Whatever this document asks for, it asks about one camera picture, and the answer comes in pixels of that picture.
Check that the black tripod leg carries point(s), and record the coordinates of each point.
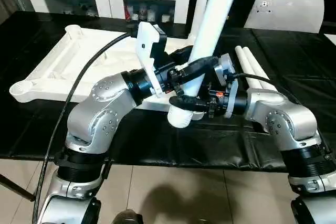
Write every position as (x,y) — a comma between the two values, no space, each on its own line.
(15,187)

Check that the small white cup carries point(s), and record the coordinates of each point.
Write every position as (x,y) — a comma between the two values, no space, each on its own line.
(135,16)
(166,18)

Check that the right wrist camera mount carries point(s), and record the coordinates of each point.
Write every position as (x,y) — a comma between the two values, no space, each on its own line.
(227,72)

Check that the red packet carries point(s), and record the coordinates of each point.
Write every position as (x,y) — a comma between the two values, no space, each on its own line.
(128,12)

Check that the white plastic table top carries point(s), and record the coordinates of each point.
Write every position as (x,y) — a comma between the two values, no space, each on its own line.
(73,58)

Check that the white jar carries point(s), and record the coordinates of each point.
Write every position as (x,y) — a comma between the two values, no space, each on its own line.
(151,15)

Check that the dark robot right foot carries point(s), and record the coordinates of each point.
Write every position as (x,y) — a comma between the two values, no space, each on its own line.
(202,221)

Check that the white table leg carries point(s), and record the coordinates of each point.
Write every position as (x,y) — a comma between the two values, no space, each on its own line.
(210,30)
(244,61)
(200,6)
(256,69)

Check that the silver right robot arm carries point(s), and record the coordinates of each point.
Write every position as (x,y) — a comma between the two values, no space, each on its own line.
(288,113)

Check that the dark robot foot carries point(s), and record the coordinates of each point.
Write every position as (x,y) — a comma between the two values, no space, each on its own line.
(202,221)
(127,217)

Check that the black cabinet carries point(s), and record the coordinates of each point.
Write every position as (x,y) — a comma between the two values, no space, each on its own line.
(236,3)

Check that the white chair back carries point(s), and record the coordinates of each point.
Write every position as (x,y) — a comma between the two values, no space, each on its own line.
(288,11)

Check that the dark robot left foot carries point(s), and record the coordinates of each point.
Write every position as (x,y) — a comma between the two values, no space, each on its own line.
(127,217)

